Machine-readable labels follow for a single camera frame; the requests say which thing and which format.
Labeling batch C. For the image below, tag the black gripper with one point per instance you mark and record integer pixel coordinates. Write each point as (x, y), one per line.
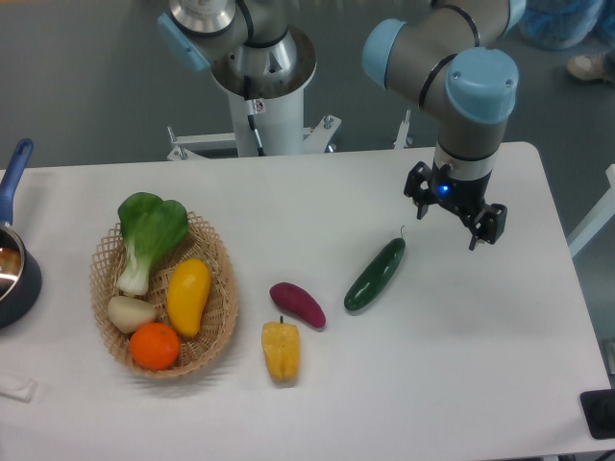
(459, 185)

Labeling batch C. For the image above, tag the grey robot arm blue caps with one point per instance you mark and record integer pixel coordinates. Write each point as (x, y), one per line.
(446, 66)

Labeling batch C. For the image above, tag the woven wicker basket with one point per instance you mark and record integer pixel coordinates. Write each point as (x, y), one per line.
(218, 319)

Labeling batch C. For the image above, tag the yellow mango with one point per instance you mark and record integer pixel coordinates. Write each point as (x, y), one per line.
(187, 296)

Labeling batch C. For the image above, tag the green cucumber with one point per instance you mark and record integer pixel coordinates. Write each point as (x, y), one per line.
(374, 278)

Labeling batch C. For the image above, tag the purple sweet potato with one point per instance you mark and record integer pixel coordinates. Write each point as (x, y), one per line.
(297, 301)

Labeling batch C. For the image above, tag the white shoe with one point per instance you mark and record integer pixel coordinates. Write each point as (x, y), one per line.
(592, 68)

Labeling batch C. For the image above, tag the blue plastic bag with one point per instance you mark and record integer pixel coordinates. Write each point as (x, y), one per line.
(560, 25)

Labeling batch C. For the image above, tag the yellow bell pepper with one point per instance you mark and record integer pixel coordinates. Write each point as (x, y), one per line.
(281, 345)

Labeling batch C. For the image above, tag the black device at table edge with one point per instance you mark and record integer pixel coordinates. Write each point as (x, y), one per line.
(598, 410)

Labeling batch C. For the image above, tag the green bok choy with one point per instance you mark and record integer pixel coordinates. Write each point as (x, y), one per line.
(151, 228)

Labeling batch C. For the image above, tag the orange fruit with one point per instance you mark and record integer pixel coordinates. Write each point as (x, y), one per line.
(155, 346)

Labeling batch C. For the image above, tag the white garlic bulb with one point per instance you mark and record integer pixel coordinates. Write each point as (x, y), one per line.
(129, 314)

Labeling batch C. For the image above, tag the clear plastic packet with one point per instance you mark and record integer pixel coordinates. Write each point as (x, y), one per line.
(17, 387)

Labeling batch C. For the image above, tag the white frame at right edge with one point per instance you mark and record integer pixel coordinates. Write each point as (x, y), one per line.
(596, 218)

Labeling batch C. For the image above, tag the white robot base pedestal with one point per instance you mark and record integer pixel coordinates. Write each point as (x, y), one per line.
(265, 88)

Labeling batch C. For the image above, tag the dark pot with blue handle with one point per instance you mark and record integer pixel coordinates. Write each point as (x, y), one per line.
(21, 278)

